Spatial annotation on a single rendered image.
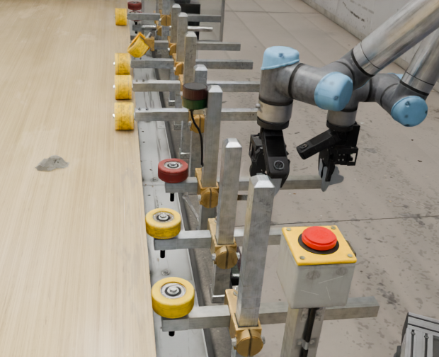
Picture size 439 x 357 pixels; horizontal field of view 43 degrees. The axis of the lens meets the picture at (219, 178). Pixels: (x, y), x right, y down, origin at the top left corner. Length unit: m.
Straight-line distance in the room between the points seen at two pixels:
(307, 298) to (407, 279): 2.11
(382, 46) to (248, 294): 0.56
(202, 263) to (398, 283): 1.42
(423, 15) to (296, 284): 0.67
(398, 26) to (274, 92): 0.27
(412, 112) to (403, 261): 1.58
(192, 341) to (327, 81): 0.67
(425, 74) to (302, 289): 0.83
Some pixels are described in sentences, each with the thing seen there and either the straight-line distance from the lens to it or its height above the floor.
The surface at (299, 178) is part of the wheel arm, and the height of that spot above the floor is 0.86.
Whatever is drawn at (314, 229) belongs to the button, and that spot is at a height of 1.23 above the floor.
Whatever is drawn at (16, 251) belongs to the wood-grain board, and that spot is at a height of 0.90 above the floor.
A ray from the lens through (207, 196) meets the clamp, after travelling 1.44.
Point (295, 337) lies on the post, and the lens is 0.73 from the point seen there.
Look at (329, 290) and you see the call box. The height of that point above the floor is 1.18.
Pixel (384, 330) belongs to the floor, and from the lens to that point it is 2.45.
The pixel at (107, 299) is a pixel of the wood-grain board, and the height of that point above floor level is 0.90.
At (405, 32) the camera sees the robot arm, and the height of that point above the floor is 1.34.
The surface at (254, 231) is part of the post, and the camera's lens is 0.93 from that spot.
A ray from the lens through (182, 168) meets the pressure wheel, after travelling 1.46.
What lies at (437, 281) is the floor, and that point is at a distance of 2.81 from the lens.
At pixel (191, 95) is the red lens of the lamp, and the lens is 1.33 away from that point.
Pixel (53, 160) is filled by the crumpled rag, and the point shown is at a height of 0.92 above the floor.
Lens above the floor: 1.59
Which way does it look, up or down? 29 degrees down
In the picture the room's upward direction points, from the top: 4 degrees clockwise
